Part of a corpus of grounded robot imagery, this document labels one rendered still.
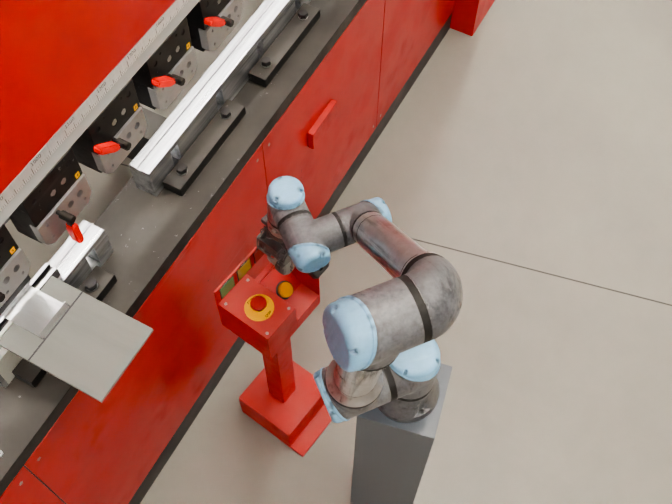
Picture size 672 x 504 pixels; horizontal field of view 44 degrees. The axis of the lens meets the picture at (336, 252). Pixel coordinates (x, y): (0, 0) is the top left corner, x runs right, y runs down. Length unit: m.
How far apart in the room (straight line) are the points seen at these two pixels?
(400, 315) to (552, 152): 2.11
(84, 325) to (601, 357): 1.76
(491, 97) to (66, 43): 2.19
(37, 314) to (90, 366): 0.17
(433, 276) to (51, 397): 0.93
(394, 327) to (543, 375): 1.60
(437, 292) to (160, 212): 0.94
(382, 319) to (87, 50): 0.75
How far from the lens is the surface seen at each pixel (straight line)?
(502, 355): 2.87
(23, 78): 1.54
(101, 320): 1.82
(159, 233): 2.05
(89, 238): 1.96
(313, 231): 1.67
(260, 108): 2.24
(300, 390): 2.64
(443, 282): 1.35
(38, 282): 1.91
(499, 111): 3.43
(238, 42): 2.27
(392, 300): 1.31
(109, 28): 1.68
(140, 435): 2.41
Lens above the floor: 2.58
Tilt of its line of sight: 60 degrees down
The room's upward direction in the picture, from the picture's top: straight up
